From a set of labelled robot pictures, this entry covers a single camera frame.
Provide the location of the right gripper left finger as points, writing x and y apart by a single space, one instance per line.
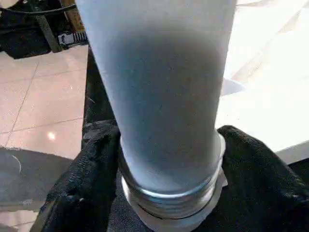
82 193

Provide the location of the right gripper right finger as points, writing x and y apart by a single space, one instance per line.
260 193

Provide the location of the white plastic table top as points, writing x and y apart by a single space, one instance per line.
270 72

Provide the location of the white plastic table leg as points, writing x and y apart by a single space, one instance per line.
164 96

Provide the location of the black work mat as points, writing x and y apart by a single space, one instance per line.
99 96

